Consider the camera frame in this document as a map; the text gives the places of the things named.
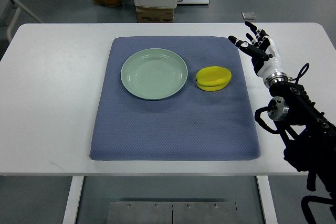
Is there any yellow starfruit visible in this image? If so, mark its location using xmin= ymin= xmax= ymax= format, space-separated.
xmin=195 ymin=66 xmax=232 ymax=91

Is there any white table leg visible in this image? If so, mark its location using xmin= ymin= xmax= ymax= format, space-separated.
xmin=62 ymin=176 xmax=84 ymax=224
xmin=256 ymin=175 xmax=278 ymax=224

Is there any white table leg left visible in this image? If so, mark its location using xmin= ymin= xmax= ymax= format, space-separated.
xmin=62 ymin=176 xmax=84 ymax=224

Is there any white chair frame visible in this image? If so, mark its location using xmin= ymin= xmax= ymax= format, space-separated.
xmin=1 ymin=0 xmax=43 ymax=43

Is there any white table leg right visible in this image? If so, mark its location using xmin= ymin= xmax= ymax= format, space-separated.
xmin=256 ymin=175 xmax=278 ymax=224

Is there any white floor rail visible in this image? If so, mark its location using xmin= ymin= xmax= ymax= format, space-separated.
xmin=177 ymin=0 xmax=209 ymax=5

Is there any cardboard box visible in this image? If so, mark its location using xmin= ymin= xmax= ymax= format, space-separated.
xmin=136 ymin=7 xmax=174 ymax=23

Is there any small grey floor plate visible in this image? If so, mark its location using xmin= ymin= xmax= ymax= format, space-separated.
xmin=242 ymin=12 xmax=256 ymax=20

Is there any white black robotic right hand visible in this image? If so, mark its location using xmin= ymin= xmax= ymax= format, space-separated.
xmin=228 ymin=21 xmax=288 ymax=88

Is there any light green plate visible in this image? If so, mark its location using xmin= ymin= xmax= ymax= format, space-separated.
xmin=120 ymin=48 xmax=188 ymax=100

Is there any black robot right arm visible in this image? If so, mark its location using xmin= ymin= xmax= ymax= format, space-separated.
xmin=255 ymin=64 xmax=335 ymax=223

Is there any blue textured mat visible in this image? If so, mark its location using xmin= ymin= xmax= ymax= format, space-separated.
xmin=90 ymin=36 xmax=260 ymax=161

